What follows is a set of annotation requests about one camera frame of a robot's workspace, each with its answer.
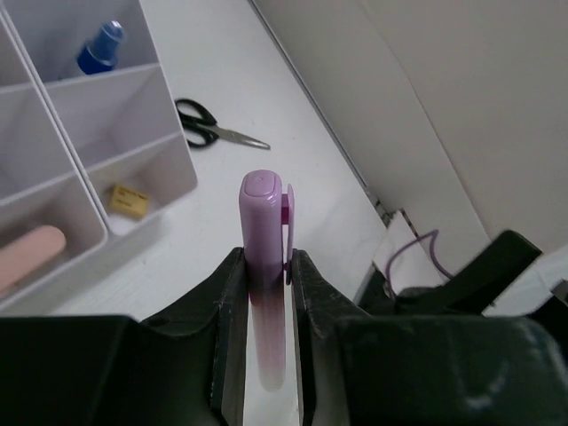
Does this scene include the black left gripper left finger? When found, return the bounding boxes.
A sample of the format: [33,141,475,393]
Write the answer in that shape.
[1,248,248,425]

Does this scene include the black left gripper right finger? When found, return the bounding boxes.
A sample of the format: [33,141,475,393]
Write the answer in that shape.
[290,250,567,425]

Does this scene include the pink highlighter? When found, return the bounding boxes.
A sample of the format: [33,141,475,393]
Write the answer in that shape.
[239,170,295,391]

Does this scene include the tan eraser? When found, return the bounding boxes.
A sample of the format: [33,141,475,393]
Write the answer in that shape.
[108,184,150,220]

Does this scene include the blue-capped glue bottle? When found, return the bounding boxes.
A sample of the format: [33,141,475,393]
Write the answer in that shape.
[76,20,125,75]

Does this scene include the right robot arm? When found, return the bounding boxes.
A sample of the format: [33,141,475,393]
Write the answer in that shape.
[358,230,542,315]

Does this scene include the white six-compartment organizer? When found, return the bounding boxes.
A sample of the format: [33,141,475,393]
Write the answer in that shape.
[0,0,199,312]

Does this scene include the aluminium rail right side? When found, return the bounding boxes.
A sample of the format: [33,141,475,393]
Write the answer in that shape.
[248,0,394,226]

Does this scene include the black-handled scissors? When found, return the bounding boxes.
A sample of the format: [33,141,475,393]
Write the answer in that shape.
[174,98,272,150]

